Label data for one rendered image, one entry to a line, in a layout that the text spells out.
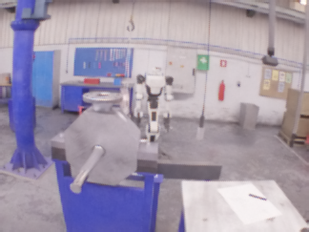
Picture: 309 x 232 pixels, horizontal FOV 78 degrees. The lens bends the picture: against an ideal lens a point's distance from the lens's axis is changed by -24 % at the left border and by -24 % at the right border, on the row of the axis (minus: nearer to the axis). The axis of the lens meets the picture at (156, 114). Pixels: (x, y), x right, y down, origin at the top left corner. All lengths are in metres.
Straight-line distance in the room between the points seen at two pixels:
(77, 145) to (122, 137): 0.31
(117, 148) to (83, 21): 6.01
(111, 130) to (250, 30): 6.10
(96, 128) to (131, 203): 0.59
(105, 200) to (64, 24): 6.34
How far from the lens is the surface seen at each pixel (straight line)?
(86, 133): 1.48
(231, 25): 6.91
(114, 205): 1.72
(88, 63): 6.95
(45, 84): 7.10
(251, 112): 6.55
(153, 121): 3.55
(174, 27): 6.66
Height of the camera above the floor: 1.68
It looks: 14 degrees down
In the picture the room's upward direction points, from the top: 5 degrees clockwise
